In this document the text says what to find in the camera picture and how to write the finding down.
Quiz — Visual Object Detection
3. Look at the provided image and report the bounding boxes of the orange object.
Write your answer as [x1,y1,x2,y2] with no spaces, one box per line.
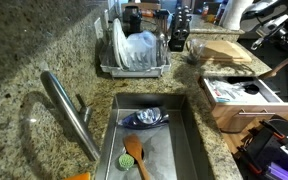
[62,171,92,180]

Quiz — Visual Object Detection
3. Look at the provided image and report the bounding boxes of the clear plastic bags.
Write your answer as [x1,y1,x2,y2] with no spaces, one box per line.
[210,79,252,102]

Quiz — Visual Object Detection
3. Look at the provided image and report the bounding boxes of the white paper towel roll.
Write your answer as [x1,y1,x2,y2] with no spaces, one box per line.
[221,0,255,31]

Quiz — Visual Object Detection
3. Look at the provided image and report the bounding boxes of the clear glass cup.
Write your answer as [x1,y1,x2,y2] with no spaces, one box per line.
[186,38,207,65]

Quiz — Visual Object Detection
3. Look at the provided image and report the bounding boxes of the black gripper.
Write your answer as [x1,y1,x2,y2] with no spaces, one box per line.
[274,27,288,56]

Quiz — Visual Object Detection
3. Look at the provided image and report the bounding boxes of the black round object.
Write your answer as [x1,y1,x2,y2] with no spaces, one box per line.
[243,83,261,95]

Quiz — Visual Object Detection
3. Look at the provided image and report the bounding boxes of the wooden drawer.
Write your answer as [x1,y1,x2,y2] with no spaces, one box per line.
[197,75,288,133]

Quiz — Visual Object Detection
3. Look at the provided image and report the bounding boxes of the black coffee appliance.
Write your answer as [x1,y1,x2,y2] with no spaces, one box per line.
[122,4,143,36]

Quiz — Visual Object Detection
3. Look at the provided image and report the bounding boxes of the white plate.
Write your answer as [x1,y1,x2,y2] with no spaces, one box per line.
[112,17,130,70]

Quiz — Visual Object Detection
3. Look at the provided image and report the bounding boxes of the clear plastic container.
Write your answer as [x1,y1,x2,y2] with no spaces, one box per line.
[125,30,158,71]

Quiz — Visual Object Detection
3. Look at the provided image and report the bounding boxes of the white dish rack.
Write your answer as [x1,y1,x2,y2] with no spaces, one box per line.
[98,35,172,79]

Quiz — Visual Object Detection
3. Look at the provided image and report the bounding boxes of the blue plastic container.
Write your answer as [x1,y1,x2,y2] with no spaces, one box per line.
[117,106,170,130]

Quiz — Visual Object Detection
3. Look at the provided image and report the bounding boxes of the wooden spoon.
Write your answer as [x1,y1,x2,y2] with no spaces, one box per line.
[257,53,288,81]

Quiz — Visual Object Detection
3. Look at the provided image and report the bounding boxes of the wooden cutting board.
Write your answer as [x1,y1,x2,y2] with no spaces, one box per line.
[199,39,253,64]

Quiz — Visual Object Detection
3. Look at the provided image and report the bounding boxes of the steel faucet handle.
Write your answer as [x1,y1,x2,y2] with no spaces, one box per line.
[75,93,94,126]

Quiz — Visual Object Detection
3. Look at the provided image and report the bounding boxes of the black knife block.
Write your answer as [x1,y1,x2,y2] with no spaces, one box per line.
[168,4,192,53]

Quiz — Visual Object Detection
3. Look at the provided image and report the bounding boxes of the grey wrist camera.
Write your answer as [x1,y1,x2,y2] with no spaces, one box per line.
[250,13,288,51]

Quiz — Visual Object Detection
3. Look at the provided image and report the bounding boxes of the stainless steel sink basin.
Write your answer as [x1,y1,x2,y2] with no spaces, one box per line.
[94,92,216,180]

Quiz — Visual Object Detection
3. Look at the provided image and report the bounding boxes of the green scrub brush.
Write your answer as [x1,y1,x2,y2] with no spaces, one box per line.
[118,153,136,172]

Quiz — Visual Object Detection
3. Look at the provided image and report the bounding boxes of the steel sink faucet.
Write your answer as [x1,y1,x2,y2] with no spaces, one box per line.
[39,69,102,162]

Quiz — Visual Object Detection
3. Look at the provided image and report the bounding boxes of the metal drawer handle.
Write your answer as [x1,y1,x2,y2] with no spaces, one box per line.
[237,108,277,117]

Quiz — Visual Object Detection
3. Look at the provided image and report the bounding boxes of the wooden spatula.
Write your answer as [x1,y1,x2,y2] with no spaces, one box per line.
[122,133,152,180]

